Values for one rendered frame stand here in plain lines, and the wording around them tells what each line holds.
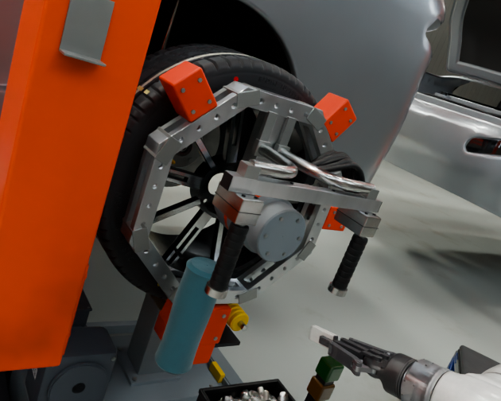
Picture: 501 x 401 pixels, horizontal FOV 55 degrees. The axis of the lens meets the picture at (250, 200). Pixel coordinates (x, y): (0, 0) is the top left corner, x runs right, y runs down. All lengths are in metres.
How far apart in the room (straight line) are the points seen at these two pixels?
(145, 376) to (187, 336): 0.45
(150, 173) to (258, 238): 0.26
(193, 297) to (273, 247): 0.20
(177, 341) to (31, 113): 0.58
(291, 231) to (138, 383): 0.69
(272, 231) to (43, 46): 0.56
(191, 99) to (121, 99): 0.21
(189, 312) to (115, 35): 0.58
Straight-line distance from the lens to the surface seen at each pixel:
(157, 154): 0.99
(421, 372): 0.91
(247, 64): 1.13
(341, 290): 1.14
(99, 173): 0.84
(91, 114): 0.81
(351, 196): 1.06
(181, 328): 1.09
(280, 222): 1.02
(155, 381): 1.53
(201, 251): 1.41
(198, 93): 0.99
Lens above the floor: 1.18
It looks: 16 degrees down
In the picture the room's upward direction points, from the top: 20 degrees clockwise
